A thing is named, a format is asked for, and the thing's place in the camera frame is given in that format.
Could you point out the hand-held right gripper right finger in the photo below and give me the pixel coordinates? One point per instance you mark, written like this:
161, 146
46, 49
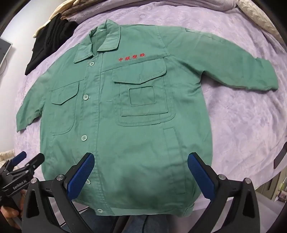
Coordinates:
200, 177

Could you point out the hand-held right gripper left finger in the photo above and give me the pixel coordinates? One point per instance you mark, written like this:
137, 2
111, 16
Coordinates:
81, 177

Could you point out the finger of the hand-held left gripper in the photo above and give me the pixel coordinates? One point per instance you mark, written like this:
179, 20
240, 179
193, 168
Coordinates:
37, 162
20, 155

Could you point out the green work jacket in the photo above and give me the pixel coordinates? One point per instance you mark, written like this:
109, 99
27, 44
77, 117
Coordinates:
134, 134

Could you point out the black folded clothes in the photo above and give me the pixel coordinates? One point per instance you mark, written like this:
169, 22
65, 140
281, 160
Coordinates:
49, 40

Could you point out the person's left hand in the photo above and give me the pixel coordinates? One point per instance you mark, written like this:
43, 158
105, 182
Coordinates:
9, 214

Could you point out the beige cloth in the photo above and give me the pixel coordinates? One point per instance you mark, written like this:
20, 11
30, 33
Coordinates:
5, 155

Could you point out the person's legs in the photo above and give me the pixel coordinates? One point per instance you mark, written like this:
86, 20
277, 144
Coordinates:
125, 224

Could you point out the purple bed blanket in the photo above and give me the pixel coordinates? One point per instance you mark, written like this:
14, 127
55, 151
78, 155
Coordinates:
235, 112

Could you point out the beige knitted pillow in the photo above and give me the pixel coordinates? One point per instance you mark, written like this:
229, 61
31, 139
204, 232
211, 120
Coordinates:
257, 15

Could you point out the white framed wall television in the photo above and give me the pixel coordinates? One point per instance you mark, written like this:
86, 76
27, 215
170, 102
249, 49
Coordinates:
4, 51

